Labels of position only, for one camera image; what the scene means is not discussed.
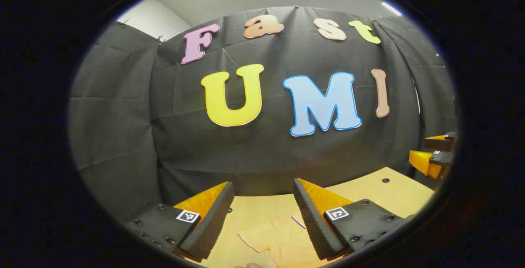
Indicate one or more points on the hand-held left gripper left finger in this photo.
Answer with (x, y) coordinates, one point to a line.
(213, 219)

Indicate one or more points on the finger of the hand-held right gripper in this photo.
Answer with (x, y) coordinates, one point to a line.
(420, 161)
(441, 143)

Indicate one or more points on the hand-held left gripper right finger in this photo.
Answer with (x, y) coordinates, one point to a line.
(311, 223)

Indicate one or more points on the orange T-shirt with purple trim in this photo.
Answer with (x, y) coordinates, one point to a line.
(283, 243)

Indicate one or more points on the black backdrop cloth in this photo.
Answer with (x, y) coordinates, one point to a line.
(266, 153)

